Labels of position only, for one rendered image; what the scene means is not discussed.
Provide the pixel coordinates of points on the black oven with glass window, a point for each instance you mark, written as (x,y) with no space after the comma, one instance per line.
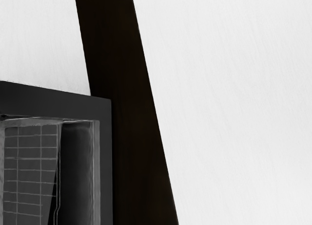
(73,105)

